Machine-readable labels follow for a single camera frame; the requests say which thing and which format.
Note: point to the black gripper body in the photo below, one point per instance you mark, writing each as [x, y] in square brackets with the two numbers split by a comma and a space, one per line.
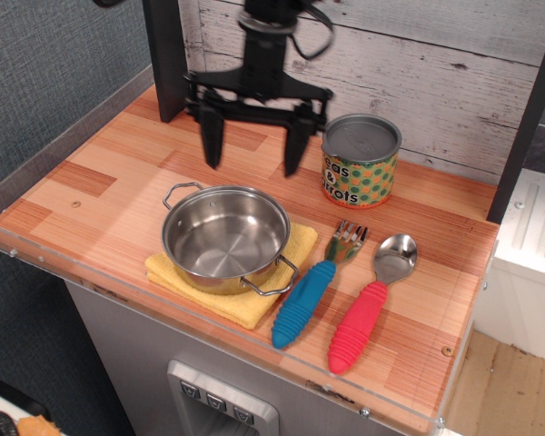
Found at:
[259, 91]

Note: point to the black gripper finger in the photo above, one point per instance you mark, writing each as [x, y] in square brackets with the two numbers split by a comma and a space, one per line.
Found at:
[299, 130]
[211, 122]

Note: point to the red handled metal spoon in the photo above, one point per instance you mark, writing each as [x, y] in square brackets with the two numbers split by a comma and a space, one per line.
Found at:
[394, 260]

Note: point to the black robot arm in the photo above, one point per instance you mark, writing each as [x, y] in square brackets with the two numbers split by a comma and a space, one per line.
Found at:
[284, 13]

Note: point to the peas and carrots can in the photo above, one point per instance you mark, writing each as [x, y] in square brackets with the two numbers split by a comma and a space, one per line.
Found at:
[359, 160]

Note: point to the stainless steel pot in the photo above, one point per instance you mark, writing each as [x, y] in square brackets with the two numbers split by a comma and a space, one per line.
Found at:
[228, 239]

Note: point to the yellow folded cloth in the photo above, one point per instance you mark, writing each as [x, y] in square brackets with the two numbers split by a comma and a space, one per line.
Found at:
[245, 309]

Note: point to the grey toy fridge cabinet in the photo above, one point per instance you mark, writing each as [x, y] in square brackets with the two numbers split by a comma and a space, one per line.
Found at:
[136, 347]

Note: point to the white cabinet at right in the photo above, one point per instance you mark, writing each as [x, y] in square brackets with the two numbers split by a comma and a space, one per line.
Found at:
[511, 305]

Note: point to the silver dispenser button panel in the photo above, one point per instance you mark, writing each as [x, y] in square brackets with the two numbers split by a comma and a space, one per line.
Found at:
[208, 406]

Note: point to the orange object bottom left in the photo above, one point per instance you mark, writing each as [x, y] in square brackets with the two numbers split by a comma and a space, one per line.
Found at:
[37, 426]

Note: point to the dark vertical post left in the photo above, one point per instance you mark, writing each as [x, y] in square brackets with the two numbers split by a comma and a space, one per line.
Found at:
[167, 49]

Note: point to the dark vertical post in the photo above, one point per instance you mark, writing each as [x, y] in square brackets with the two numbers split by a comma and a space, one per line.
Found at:
[520, 148]
[167, 49]

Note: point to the blue handled metal fork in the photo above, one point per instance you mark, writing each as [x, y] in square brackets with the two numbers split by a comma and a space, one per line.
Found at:
[299, 306]

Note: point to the dark vertical post right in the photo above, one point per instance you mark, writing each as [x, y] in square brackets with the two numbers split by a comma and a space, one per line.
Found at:
[520, 148]

